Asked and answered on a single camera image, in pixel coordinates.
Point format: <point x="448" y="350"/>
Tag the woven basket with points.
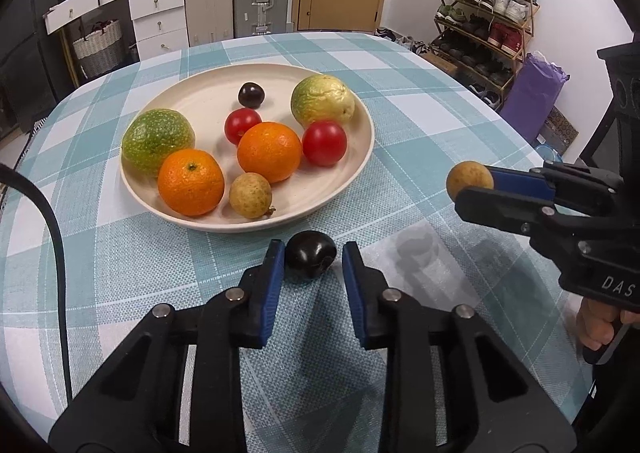
<point x="97" y="50"/>

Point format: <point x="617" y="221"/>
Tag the person's right hand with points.
<point x="592" y="325"/>

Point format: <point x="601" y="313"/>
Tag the brown patterned box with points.
<point x="560" y="130"/>

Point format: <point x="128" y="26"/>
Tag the blue bowl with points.
<point x="548" y="153"/>

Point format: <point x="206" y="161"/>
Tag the yellow-green passion fruit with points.
<point x="322" y="99"/>

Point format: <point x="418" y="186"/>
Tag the purple bag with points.
<point x="530" y="98"/>

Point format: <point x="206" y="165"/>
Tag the orange mandarin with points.
<point x="190" y="182"/>
<point x="270" y="151"/>

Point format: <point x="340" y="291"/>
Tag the cream round plate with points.
<point x="200" y="98"/>

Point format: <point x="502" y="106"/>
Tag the dark purple plum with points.
<point x="251" y="94"/>
<point x="310" y="254"/>

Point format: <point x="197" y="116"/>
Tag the wooden shoe rack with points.
<point x="525" y="55"/>

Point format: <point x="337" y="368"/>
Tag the green speckled passion fruit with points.
<point x="150" y="138"/>

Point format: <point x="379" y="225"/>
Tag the striped cloth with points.
<point x="39" y="127"/>

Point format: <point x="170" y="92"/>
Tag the scattered dark shoes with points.
<point x="400" y="39"/>

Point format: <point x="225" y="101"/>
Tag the brown longan with stem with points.
<point x="250" y="195"/>

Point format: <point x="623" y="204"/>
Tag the red tomato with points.
<point x="324" y="143"/>
<point x="240" y="125"/>

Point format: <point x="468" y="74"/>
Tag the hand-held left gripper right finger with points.
<point x="352" y="288"/>

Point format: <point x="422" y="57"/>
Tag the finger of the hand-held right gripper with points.
<point x="525" y="185"/>
<point x="500" y="213"/>

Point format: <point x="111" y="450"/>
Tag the white drawer cabinet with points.
<point x="160" y="8"/>

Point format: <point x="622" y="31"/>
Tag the person's dark clothing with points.
<point x="615" y="408"/>

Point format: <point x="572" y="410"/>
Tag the teal plaid tablecloth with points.
<point x="125" y="273"/>

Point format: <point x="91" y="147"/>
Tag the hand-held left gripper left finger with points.
<point x="270" y="288"/>

